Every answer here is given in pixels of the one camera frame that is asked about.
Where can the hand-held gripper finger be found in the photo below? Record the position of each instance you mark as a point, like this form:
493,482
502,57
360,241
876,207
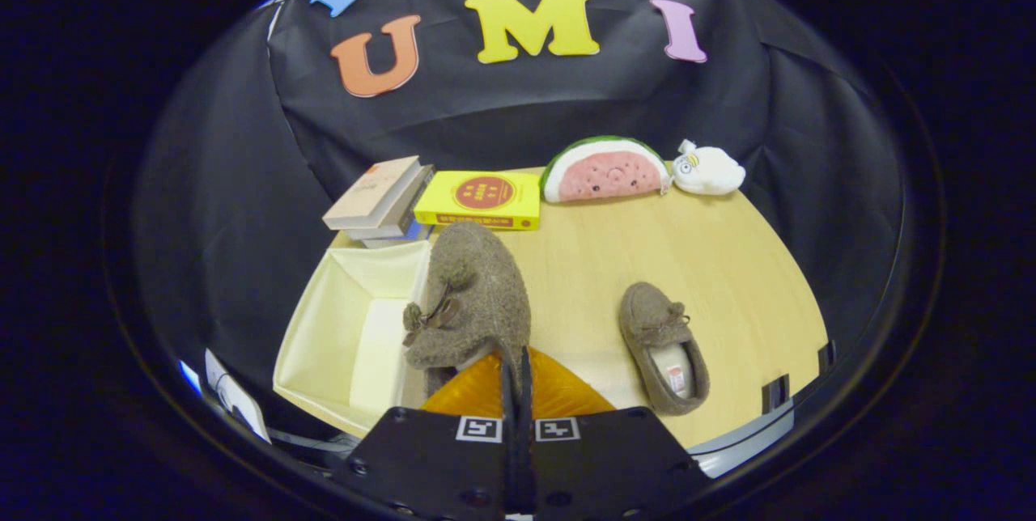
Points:
510,456
526,456

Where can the brown fuzzy shoe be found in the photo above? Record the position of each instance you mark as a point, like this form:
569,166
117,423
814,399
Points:
486,294
647,319

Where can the cream fabric storage box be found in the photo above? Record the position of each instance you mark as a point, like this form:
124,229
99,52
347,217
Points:
324,335

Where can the blue book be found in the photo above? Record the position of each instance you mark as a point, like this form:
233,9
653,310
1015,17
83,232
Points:
405,236

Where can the yellow book with red label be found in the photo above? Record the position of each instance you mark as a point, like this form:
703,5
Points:
453,197

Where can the grey book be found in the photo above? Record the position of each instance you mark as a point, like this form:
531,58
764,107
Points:
409,209

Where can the blue and white printed sheet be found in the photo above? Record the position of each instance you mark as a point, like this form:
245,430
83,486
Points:
235,396

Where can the watermelon slice plush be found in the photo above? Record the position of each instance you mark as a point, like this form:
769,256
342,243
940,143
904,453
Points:
603,177

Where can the beige book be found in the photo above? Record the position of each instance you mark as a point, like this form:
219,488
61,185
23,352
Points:
372,193

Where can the white plush toy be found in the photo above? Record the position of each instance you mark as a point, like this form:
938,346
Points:
712,173

